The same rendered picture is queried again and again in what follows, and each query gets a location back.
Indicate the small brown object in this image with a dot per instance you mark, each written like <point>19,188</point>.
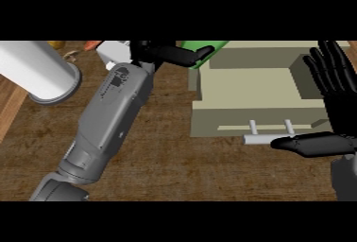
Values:
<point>71,55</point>

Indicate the beige cabinet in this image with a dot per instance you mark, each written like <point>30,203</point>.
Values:
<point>260,56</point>

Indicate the beige drawer front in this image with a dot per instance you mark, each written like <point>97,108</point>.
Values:
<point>223,118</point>

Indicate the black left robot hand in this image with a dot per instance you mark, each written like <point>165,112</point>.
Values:
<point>159,50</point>

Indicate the beige open drawer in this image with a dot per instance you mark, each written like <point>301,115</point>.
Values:
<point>246,83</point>

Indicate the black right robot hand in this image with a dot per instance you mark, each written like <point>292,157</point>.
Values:
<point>339,107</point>

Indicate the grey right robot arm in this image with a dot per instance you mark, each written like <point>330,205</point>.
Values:
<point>344,179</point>

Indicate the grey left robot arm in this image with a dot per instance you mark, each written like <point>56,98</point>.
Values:
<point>111,110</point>

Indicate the green cup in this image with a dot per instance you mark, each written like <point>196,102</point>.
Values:
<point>217,44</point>

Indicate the orange vegetable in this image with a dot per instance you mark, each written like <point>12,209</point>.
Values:
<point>91,45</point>

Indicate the yellow object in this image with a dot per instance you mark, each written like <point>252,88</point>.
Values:
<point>56,43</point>

